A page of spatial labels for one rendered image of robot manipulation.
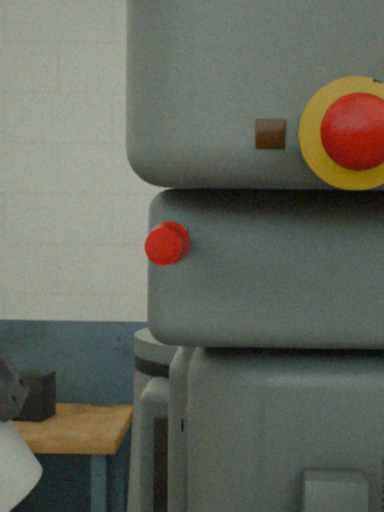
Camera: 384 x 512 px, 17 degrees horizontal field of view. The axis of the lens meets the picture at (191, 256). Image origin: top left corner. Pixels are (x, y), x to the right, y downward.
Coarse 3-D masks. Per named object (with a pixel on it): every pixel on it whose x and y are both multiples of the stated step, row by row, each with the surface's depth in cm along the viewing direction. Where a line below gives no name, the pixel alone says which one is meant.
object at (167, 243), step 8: (160, 224) 70; (168, 224) 70; (176, 224) 71; (152, 232) 67; (160, 232) 67; (168, 232) 67; (176, 232) 67; (184, 232) 70; (152, 240) 67; (160, 240) 67; (168, 240) 67; (176, 240) 67; (184, 240) 69; (144, 248) 67; (152, 248) 67; (160, 248) 67; (168, 248) 67; (176, 248) 67; (184, 248) 69; (152, 256) 67; (160, 256) 67; (168, 256) 67; (176, 256) 67; (184, 256) 71; (160, 264) 67
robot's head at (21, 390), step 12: (0, 348) 61; (0, 360) 61; (0, 372) 61; (12, 372) 61; (0, 384) 58; (12, 384) 60; (24, 384) 61; (0, 396) 58; (12, 396) 59; (24, 396) 60; (0, 408) 58; (12, 408) 58
